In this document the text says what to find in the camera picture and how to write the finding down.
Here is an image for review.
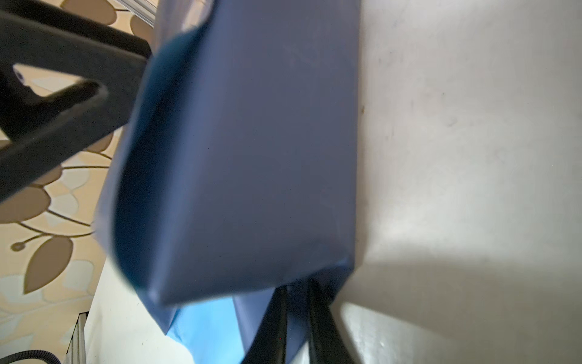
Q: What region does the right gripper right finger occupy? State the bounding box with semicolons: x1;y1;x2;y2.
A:
308;279;356;364

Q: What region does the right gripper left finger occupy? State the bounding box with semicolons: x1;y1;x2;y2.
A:
242;287;287;364

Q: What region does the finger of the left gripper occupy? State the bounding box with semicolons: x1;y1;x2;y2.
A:
1;1;152;200

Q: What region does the blue wrapping paper sheet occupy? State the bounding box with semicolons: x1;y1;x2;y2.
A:
95;1;361;363

